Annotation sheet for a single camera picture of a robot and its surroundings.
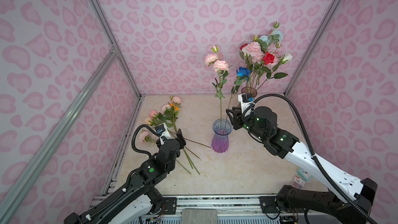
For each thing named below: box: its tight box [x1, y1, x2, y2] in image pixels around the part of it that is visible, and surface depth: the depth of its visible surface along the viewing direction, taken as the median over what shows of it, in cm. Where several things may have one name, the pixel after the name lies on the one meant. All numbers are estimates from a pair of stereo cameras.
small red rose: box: [262, 51, 276, 66], surface depth 77 cm
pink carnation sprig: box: [247, 41, 265, 64], surface depth 82 cm
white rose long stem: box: [256, 52, 293, 91], surface depth 84 cm
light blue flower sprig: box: [252, 21, 284, 51], surface depth 85 cm
